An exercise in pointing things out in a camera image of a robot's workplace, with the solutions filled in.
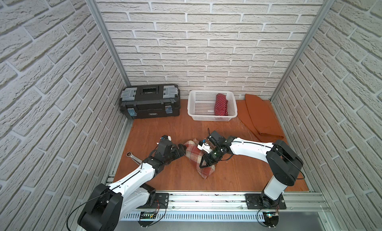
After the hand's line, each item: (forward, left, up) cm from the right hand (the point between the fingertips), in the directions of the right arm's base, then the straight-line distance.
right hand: (204, 164), depth 82 cm
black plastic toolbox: (+39, +32, +14) cm, 53 cm away
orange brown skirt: (+36, -45, -5) cm, 58 cm away
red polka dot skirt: (+42, -17, +4) cm, 45 cm away
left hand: (+10, +12, +3) cm, 16 cm away
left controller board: (-21, +32, -6) cm, 38 cm away
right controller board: (-26, -30, -5) cm, 40 cm away
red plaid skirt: (+4, +5, +5) cm, 8 cm away
